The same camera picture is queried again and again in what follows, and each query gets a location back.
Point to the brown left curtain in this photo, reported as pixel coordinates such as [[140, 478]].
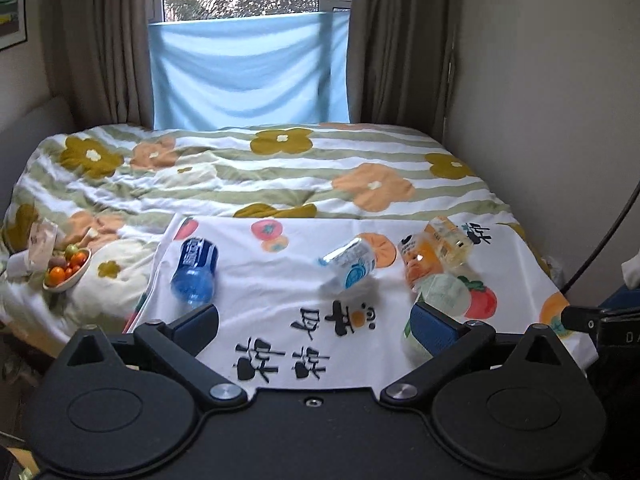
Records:
[[97, 57]]

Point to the clear blue label bottle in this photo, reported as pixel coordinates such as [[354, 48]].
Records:
[[349, 264]]

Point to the snack packet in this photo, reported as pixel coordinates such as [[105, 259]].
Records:
[[40, 244]]

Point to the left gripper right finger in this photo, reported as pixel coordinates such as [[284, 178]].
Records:
[[454, 348]]

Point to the brown curtain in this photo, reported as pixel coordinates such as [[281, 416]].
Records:
[[400, 62], [97, 57]]

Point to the grey bed headboard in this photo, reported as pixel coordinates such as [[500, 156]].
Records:
[[19, 140]]

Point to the light blue window cloth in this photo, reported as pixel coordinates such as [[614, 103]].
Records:
[[240, 72]]

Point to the orange juice bottle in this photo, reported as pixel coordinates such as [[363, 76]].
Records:
[[420, 259]]

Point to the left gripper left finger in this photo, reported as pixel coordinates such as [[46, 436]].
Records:
[[171, 350]]

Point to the bowl of fruit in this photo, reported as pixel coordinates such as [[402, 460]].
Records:
[[65, 268]]

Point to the green label white bottle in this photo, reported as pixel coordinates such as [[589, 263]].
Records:
[[442, 299]]

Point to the framed wall picture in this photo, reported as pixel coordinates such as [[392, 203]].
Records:
[[13, 28]]

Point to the brown right curtain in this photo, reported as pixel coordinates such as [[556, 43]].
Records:
[[400, 62]]

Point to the white fruit print cloth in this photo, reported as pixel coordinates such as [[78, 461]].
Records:
[[280, 326]]

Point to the blue label plastic bottle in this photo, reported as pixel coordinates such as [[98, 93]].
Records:
[[193, 282]]

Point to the pale yellow drink bottle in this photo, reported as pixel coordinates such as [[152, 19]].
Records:
[[450, 243]]

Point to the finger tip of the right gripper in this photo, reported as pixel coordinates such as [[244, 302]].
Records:
[[607, 328]]

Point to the floral striped duvet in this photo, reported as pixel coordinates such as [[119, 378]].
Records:
[[114, 189]]

